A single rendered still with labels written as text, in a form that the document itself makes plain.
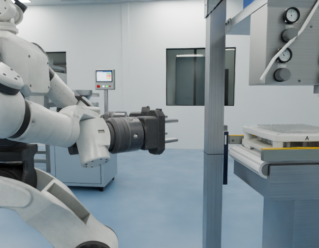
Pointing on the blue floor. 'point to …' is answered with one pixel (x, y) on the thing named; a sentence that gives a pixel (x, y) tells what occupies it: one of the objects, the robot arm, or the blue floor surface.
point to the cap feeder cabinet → (58, 157)
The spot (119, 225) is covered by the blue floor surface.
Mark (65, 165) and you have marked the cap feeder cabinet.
